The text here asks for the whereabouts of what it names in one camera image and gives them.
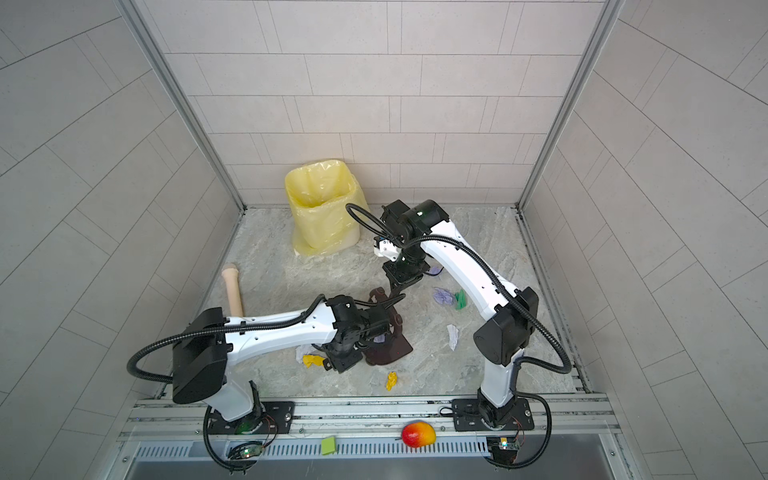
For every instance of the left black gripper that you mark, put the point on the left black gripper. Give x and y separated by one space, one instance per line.
380 324

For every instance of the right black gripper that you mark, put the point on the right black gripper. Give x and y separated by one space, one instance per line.
398 278

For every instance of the dark brown dustpan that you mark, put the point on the dark brown dustpan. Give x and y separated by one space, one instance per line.
389 347

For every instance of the brown hand brush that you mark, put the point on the brown hand brush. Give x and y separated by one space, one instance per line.
379 297

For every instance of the yellow bagged trash bin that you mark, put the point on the yellow bagged trash bin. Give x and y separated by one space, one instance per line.
318 194

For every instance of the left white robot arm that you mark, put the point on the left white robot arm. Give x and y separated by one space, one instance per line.
199 362

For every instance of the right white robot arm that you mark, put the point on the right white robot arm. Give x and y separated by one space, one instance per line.
511 334

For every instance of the purple paper scrap right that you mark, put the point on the purple paper scrap right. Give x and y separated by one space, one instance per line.
444 297

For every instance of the yellow paper scrap left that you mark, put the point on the yellow paper scrap left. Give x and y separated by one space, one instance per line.
310 360

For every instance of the yellow paper scrap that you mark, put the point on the yellow paper scrap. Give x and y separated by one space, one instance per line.
310 360
392 379

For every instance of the white paper scrap left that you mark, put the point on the white paper scrap left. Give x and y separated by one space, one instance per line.
302 351

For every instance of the white paper scrap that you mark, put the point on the white paper scrap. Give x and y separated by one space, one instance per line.
453 336
302 351

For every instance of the green paper scrap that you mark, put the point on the green paper scrap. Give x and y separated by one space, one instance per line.
460 300

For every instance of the yellow paper scrap front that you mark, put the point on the yellow paper scrap front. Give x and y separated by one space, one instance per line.
392 379

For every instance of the white paper scrap right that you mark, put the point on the white paper scrap right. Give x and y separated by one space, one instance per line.
453 336

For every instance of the green foam cube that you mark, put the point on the green foam cube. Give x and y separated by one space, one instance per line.
328 446

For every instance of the red yellow toy mango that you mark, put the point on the red yellow toy mango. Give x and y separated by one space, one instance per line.
418 434

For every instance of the beige wooden pestle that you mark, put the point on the beige wooden pestle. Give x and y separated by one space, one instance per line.
230 276

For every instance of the left circuit board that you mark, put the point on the left circuit board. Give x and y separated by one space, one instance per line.
245 451

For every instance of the circuit board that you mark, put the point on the circuit board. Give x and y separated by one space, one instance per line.
503 451
245 451

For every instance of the right circuit board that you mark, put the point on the right circuit board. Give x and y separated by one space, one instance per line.
503 451

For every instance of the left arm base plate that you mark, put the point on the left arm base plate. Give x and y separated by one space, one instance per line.
272 417

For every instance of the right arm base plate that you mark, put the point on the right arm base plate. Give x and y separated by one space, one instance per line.
468 414

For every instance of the aluminium rail frame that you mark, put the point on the aluminium rail frame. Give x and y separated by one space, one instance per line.
576 436

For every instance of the vertical aluminium corner post right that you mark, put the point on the vertical aluminium corner post right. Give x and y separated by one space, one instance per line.
605 22

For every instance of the vertical aluminium corner post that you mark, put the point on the vertical aluminium corner post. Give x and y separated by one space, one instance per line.
605 22
139 29

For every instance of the vertical aluminium corner post left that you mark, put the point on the vertical aluminium corner post left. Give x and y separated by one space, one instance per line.
139 29

